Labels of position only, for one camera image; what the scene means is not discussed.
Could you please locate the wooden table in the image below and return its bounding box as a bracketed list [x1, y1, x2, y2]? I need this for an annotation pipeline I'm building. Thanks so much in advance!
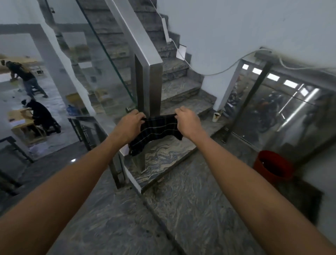
[7, 108, 48, 143]

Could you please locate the person's left hand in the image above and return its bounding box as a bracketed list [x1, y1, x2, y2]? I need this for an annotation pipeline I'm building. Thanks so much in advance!
[114, 109, 147, 144]

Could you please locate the white cable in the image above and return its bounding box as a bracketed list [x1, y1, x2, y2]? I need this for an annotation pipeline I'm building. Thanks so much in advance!
[150, 0, 336, 76]

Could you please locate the person's right forearm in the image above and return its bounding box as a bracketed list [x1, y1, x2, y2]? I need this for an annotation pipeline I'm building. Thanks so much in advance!
[187, 131, 336, 255]

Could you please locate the dark floor mat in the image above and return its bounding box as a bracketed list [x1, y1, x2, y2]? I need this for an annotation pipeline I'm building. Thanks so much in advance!
[273, 175, 324, 226]

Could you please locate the person's left forearm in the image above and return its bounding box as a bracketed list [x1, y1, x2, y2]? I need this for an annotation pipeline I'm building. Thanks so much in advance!
[0, 131, 135, 255]

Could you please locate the red plastic bucket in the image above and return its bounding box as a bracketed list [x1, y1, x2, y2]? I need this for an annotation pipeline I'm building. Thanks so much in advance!
[253, 150, 295, 187]

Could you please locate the white paper sheet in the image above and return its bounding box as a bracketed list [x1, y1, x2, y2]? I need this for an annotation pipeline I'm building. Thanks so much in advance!
[176, 45, 187, 61]

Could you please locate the stone staircase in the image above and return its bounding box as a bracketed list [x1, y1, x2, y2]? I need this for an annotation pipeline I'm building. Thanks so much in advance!
[79, 0, 218, 193]

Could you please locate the black metal railing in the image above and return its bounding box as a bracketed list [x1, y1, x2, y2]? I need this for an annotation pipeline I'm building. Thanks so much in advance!
[68, 116, 126, 188]

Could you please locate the glass stair railing panel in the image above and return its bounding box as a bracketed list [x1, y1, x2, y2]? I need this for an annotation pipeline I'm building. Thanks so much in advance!
[46, 0, 137, 117]

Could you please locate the dark plaid cloth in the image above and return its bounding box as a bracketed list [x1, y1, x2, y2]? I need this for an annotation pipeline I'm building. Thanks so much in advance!
[128, 114, 184, 157]

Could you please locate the glass sliding door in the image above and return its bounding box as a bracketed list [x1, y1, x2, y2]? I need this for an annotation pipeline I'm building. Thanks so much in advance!
[213, 48, 336, 168]

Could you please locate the steel stair handrail post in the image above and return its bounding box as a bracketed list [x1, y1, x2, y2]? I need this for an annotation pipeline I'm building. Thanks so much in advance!
[104, 0, 163, 174]

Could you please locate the person's right hand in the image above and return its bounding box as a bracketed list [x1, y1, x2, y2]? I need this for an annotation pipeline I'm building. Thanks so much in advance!
[174, 106, 204, 140]

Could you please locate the white power strip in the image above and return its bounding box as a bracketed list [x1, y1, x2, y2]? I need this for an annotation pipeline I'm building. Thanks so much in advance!
[161, 18, 172, 44]

